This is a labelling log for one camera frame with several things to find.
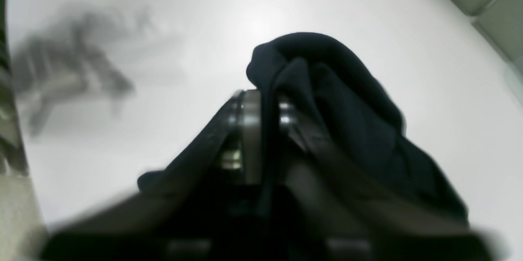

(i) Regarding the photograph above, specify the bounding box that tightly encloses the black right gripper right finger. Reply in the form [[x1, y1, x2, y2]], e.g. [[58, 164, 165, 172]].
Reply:
[[278, 96, 494, 261]]

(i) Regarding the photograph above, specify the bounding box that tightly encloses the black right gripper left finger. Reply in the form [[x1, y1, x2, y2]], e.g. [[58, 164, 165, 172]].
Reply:
[[41, 90, 262, 261]]

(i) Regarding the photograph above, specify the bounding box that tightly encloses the black t-shirt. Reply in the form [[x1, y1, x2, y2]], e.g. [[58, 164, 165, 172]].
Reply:
[[137, 31, 469, 229]]

